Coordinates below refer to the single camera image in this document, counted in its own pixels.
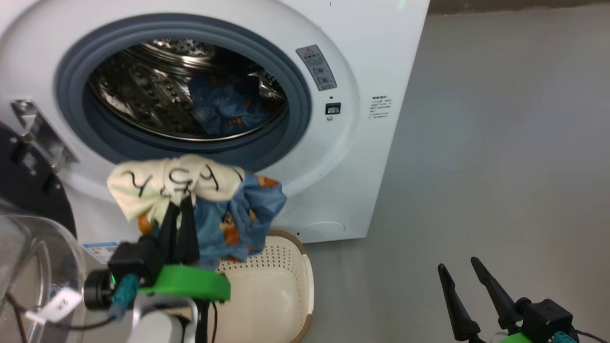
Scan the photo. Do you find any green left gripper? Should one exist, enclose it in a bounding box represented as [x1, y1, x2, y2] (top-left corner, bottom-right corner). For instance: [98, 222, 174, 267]
[138, 195, 232, 303]

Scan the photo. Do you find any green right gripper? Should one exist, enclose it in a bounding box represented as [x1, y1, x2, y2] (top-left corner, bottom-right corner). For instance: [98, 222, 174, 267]
[437, 256, 534, 343]

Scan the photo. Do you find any cream garment with black scribbles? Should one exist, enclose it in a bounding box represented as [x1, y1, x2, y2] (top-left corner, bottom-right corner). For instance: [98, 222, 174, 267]
[106, 153, 246, 224]

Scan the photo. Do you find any black glass washing machine door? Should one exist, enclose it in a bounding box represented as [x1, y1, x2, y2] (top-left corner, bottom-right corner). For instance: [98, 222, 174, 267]
[0, 121, 90, 343]

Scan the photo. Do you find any cream perforated laundry basket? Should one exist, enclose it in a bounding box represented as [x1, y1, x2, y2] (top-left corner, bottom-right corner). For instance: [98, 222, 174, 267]
[210, 230, 315, 343]

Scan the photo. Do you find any grey rubber door gasket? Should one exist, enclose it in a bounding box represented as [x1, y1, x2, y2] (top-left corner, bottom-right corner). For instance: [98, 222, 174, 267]
[55, 13, 313, 172]

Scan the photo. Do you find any metal door hinge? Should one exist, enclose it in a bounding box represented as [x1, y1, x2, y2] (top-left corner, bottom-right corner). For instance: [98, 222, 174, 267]
[10, 99, 79, 172]

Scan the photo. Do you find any white washing machine body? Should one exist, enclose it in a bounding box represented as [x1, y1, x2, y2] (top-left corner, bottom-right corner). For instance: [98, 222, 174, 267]
[0, 0, 431, 244]

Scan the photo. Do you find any blue energy label sticker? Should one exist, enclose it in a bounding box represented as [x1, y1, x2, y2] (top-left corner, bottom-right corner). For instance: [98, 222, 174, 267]
[82, 242, 120, 265]

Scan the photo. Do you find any perforated steel drum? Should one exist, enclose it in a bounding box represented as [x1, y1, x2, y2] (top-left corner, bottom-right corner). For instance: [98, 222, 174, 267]
[88, 39, 289, 142]

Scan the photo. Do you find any round white filter cover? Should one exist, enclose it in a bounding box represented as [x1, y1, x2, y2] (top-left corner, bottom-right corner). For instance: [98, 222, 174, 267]
[303, 221, 346, 239]

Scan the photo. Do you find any grey warning sticker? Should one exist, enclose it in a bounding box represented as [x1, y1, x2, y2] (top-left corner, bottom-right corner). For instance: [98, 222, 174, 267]
[296, 45, 337, 91]

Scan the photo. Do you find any small printed text label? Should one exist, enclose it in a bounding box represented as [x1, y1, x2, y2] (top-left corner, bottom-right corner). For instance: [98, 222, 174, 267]
[369, 95, 394, 119]

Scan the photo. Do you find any thin black cable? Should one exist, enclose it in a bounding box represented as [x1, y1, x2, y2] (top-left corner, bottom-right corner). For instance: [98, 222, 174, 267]
[572, 329, 610, 343]
[5, 291, 115, 343]

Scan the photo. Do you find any white cable tag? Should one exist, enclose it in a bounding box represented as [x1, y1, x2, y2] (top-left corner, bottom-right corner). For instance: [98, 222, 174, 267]
[26, 288, 82, 325]

